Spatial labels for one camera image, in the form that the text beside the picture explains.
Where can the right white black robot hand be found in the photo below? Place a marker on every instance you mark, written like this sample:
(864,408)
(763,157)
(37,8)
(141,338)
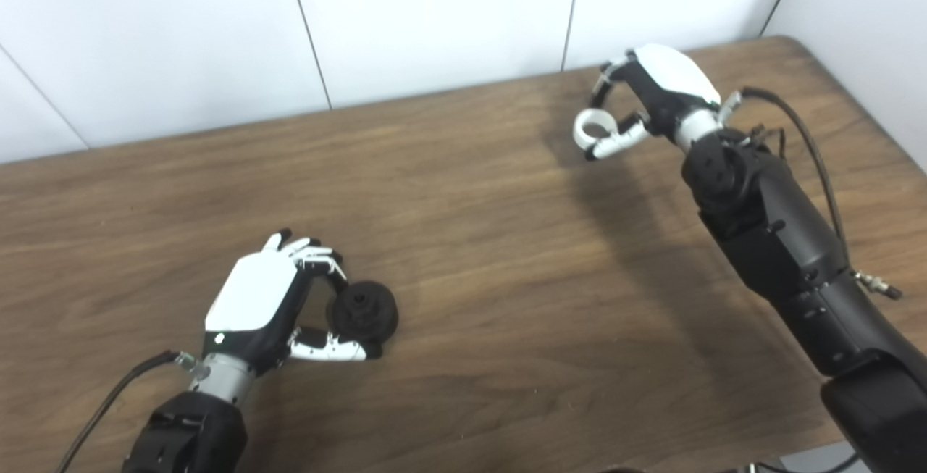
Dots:
(673,78)

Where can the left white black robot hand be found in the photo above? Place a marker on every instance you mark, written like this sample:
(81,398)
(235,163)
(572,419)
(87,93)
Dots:
(253,295)

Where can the round black plastic part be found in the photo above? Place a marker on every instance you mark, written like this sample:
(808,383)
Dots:
(369,314)

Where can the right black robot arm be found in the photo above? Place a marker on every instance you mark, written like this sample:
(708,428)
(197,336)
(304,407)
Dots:
(782,234)

